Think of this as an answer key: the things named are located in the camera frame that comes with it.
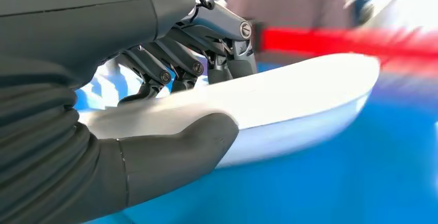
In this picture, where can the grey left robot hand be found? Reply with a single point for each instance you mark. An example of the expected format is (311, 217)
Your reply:
(85, 17)

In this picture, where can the person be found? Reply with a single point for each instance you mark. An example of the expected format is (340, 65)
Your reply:
(291, 7)

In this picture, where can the red barrier belt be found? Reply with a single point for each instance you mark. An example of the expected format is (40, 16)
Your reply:
(325, 41)

